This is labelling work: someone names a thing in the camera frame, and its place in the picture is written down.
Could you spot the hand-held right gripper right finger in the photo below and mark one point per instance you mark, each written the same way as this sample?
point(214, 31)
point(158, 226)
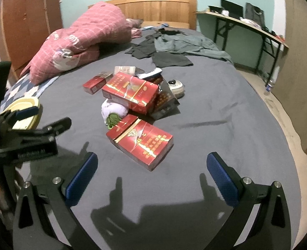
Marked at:
point(222, 179)

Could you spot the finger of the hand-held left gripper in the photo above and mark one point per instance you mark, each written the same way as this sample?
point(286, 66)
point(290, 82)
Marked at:
point(28, 111)
point(59, 125)

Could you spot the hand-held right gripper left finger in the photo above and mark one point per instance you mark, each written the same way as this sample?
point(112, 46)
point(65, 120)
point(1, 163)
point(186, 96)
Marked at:
point(81, 179)

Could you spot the pale yellow plastic basin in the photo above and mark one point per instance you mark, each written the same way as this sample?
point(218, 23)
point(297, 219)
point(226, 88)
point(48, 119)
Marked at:
point(25, 102)

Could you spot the white and green plush toy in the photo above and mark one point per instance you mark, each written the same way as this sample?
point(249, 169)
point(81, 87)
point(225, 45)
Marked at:
point(111, 109)

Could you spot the large red carton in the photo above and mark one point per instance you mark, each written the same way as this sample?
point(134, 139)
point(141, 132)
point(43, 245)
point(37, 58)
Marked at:
point(130, 91)
point(145, 143)

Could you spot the pale printed pack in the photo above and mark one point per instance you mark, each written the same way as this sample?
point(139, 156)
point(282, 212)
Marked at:
point(124, 70)

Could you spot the black box with gold print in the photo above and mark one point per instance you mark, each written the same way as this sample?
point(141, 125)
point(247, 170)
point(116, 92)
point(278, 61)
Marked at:
point(166, 104)

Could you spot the round cream tin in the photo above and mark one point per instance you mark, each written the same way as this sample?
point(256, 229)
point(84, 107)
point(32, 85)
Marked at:
point(177, 87)

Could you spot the blue and white packet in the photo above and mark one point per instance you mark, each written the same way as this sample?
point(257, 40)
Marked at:
point(151, 73)

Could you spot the blue checkered blanket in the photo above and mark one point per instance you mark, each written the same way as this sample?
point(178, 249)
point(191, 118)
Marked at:
point(20, 88)

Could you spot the grey bed sheet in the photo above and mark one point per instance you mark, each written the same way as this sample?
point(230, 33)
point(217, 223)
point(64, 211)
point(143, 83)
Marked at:
point(221, 109)

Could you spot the wooden wardrobe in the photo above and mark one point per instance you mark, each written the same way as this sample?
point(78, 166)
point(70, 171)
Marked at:
point(25, 18)

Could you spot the pink checked quilt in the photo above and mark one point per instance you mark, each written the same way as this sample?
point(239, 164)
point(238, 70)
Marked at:
point(91, 31)

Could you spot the plastic water bottle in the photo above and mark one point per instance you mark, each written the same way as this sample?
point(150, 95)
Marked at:
point(269, 86)

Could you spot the dark grey folded garment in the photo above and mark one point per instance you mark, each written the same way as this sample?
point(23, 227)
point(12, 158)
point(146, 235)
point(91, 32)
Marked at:
point(171, 60)

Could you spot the grey-green garment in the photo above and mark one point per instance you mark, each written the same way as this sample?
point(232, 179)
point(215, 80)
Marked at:
point(184, 43)

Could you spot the black garment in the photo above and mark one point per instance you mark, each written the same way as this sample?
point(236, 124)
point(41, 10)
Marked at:
point(169, 31)

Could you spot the wooden headboard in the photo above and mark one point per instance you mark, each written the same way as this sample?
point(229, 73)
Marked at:
point(156, 7)

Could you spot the folding desk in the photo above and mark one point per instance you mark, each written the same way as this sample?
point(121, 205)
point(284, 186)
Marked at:
point(247, 22)

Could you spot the white plastic bag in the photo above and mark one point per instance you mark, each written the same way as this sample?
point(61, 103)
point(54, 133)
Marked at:
point(248, 22)

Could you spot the white cup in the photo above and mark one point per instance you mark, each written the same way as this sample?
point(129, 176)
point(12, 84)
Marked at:
point(225, 12)

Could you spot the black bag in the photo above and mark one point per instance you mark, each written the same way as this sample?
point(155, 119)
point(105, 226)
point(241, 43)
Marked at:
point(252, 13)

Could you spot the black laptop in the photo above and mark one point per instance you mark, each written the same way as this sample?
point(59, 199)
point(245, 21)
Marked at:
point(231, 9)

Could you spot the black flat device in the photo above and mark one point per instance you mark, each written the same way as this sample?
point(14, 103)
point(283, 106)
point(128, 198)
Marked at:
point(214, 8)

